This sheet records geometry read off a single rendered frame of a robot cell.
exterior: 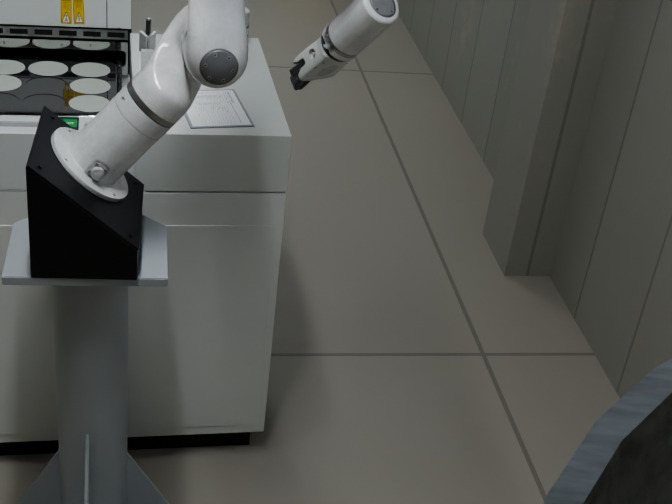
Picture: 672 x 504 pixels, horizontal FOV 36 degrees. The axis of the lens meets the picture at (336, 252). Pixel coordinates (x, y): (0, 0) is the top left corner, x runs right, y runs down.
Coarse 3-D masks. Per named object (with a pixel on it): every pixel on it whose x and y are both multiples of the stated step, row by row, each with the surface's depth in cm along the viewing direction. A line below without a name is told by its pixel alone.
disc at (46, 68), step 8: (32, 64) 274; (40, 64) 274; (48, 64) 275; (56, 64) 275; (64, 64) 276; (32, 72) 269; (40, 72) 270; (48, 72) 270; (56, 72) 271; (64, 72) 272
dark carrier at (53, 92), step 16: (112, 64) 279; (32, 80) 265; (48, 80) 266; (64, 80) 267; (112, 80) 270; (0, 96) 255; (16, 96) 256; (32, 96) 257; (48, 96) 258; (64, 96) 259; (112, 96) 262; (16, 112) 248; (32, 112) 249; (64, 112) 251; (80, 112) 252; (96, 112) 253
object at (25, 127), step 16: (0, 128) 227; (16, 128) 228; (32, 128) 228; (80, 128) 231; (0, 144) 226; (16, 144) 227; (0, 160) 228; (16, 160) 229; (0, 176) 230; (16, 176) 231
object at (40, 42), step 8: (0, 40) 276; (8, 40) 276; (16, 40) 277; (24, 40) 277; (32, 40) 278; (40, 40) 278; (48, 40) 278; (56, 40) 279; (64, 40) 279; (72, 40) 280; (80, 40) 280; (88, 40) 281; (96, 40) 282; (104, 40) 282; (112, 40) 283; (120, 40) 283; (48, 48) 280; (56, 48) 280; (64, 48) 280; (72, 48) 281; (80, 48) 281; (88, 48) 282; (96, 48) 282; (104, 48) 282; (112, 48) 283; (120, 48) 283
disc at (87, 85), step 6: (84, 78) 270; (90, 78) 270; (72, 84) 266; (78, 84) 266; (84, 84) 266; (90, 84) 267; (96, 84) 267; (102, 84) 268; (108, 84) 268; (78, 90) 263; (84, 90) 263; (90, 90) 264; (96, 90) 264; (102, 90) 264
